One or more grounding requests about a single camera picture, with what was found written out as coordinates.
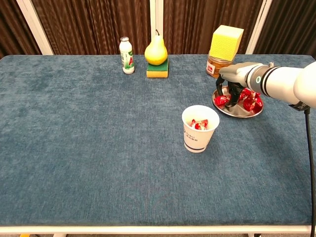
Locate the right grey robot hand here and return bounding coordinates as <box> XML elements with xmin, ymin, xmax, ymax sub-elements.
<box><xmin>215</xmin><ymin>62</ymin><xmax>264</xmax><ymax>109</ymax></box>

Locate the round steel plate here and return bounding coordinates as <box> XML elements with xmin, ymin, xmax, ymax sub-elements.
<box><xmin>211</xmin><ymin>84</ymin><xmax>264</xmax><ymax>119</ymax></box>

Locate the white paper cup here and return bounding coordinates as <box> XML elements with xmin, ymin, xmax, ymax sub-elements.
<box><xmin>181</xmin><ymin>105</ymin><xmax>220</xmax><ymax>154</ymax></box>

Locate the glass honey jar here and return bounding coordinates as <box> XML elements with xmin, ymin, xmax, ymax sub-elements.
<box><xmin>205</xmin><ymin>50</ymin><xmax>234</xmax><ymax>79</ymax></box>

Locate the yellow foam block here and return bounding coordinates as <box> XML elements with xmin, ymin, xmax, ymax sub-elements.
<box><xmin>209</xmin><ymin>24</ymin><xmax>245</xmax><ymax>61</ymax></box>

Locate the brown pleated partition panel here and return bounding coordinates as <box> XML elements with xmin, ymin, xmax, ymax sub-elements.
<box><xmin>162</xmin><ymin>0</ymin><xmax>264</xmax><ymax>55</ymax></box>
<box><xmin>254</xmin><ymin>0</ymin><xmax>316</xmax><ymax>55</ymax></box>
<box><xmin>32</xmin><ymin>0</ymin><xmax>151</xmax><ymax>55</ymax></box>
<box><xmin>0</xmin><ymin>0</ymin><xmax>41</xmax><ymax>59</ymax></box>

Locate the green yellow scouring sponge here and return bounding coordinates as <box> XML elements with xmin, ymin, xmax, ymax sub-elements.
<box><xmin>146</xmin><ymin>58</ymin><xmax>170</xmax><ymax>79</ymax></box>

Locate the yellow pear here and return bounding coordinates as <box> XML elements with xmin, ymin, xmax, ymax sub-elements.
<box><xmin>144</xmin><ymin>29</ymin><xmax>168</xmax><ymax>66</ymax></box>

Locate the small white drink bottle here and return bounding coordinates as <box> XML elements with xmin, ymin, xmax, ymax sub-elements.
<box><xmin>119</xmin><ymin>36</ymin><xmax>135</xmax><ymax>75</ymax></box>

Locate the blue table mat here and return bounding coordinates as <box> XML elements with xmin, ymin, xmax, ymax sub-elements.
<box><xmin>0</xmin><ymin>54</ymin><xmax>316</xmax><ymax>227</ymax></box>

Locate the white table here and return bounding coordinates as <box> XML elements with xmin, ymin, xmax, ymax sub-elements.
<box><xmin>0</xmin><ymin>224</ymin><xmax>316</xmax><ymax>237</ymax></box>

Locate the white partition post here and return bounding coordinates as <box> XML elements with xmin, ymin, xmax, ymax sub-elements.
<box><xmin>16</xmin><ymin>0</ymin><xmax>54</xmax><ymax>55</ymax></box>
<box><xmin>245</xmin><ymin>0</ymin><xmax>274</xmax><ymax>55</ymax></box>
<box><xmin>149</xmin><ymin>0</ymin><xmax>164</xmax><ymax>50</ymax></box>

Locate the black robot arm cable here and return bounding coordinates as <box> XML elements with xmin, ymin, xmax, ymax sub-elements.
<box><xmin>303</xmin><ymin>108</ymin><xmax>316</xmax><ymax>234</ymax></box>

